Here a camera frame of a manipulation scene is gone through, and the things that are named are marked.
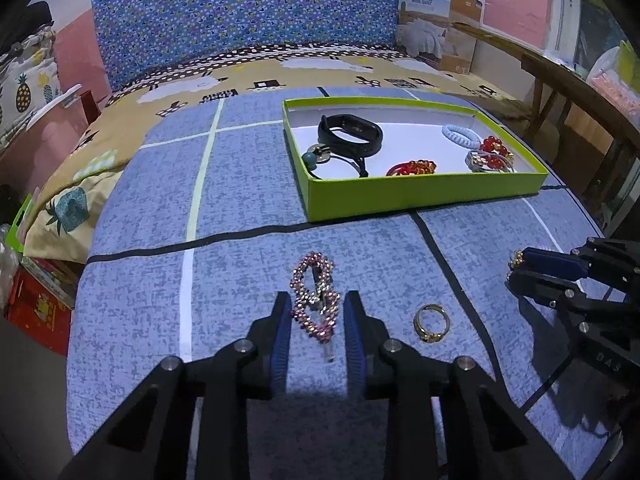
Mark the black smart band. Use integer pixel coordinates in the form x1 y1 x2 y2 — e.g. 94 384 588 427
318 114 383 158

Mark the gold ring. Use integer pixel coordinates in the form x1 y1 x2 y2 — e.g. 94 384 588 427
412 302 452 345

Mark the gold black flower charm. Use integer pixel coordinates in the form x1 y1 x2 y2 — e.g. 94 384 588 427
506 250 524 278

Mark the light blue spiral hair tie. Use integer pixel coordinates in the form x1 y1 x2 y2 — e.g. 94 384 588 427
440 122 484 151

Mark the green white shallow box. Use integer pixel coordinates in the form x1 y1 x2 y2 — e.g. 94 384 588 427
282 96 549 222

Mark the grey flower hair tie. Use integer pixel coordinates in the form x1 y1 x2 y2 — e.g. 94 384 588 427
463 148 516 175

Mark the tan sheep print bedsheet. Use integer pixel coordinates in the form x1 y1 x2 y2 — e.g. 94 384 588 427
24 44 526 263

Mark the cardboard quilt box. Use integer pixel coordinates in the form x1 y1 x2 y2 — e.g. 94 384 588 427
395 0 485 74

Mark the blue patterned headboard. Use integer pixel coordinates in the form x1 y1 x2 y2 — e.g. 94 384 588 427
91 0 398 90

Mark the red bead bracelet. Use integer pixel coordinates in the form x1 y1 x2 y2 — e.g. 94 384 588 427
474 134 516 174

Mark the wooden chair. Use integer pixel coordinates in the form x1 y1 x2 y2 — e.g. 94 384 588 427
454 22 639 206

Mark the red box on floor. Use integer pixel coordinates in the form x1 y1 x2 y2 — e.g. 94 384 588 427
4 258 79 356

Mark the pineapple print bag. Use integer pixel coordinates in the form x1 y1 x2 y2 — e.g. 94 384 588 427
0 26 62 151

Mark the blue checked blanket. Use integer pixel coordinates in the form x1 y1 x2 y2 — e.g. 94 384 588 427
67 92 611 479

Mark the pink beaded hair clip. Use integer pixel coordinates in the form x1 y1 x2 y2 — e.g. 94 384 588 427
290 252 341 363

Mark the pink storage bin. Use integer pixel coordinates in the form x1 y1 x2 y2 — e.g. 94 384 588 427
1 84 88 197

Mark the black bag on top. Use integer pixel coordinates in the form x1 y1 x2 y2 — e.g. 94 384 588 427
1 1 53 54

